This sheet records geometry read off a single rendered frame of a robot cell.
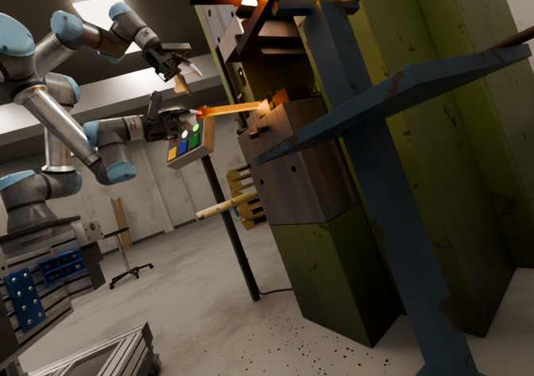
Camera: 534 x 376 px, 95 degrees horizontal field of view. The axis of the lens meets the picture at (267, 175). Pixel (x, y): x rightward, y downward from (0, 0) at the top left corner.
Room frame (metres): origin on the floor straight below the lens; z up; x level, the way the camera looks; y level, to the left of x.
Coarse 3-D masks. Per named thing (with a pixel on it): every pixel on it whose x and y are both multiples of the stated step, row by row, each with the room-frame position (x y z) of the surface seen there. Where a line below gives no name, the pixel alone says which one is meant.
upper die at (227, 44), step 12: (240, 24) 1.01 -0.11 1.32; (264, 24) 1.08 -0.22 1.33; (276, 24) 1.12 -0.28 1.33; (288, 24) 1.16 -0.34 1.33; (228, 36) 1.09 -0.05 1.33; (264, 36) 1.07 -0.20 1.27; (276, 36) 1.10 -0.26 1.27; (288, 36) 1.15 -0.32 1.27; (228, 48) 1.11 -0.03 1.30; (252, 48) 1.13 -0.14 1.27; (228, 60) 1.16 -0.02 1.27; (240, 60) 1.20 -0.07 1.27; (252, 60) 1.25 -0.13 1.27
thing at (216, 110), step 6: (258, 102) 1.06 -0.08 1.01; (198, 108) 0.91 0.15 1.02; (204, 108) 0.91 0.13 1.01; (210, 108) 0.93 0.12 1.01; (216, 108) 0.95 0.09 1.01; (222, 108) 0.96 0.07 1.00; (228, 108) 0.97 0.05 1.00; (234, 108) 0.99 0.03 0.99; (240, 108) 1.00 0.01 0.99; (246, 108) 1.02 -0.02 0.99; (252, 108) 1.05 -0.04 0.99; (198, 114) 0.90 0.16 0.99; (204, 114) 0.90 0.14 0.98; (210, 114) 0.94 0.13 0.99; (216, 114) 0.97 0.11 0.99
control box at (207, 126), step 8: (200, 120) 1.38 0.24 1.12; (208, 120) 1.39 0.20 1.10; (184, 128) 1.47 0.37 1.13; (200, 128) 1.36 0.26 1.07; (208, 128) 1.37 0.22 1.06; (192, 136) 1.38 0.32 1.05; (200, 136) 1.33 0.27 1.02; (208, 136) 1.35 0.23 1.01; (168, 144) 1.53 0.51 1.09; (176, 144) 1.46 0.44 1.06; (200, 144) 1.30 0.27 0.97; (208, 144) 1.33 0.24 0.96; (168, 152) 1.49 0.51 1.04; (192, 152) 1.34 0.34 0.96; (200, 152) 1.34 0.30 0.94; (208, 152) 1.35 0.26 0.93; (176, 160) 1.41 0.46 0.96; (184, 160) 1.41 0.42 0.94; (192, 160) 1.42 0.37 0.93; (176, 168) 1.50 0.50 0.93
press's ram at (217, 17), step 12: (252, 0) 1.00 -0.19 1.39; (204, 12) 1.18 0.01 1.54; (216, 12) 1.10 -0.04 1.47; (228, 12) 1.04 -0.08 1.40; (240, 12) 1.01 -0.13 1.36; (252, 12) 1.03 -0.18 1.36; (216, 24) 1.13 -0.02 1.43; (228, 24) 1.06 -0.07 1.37; (216, 36) 1.16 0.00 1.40; (216, 48) 1.20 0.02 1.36
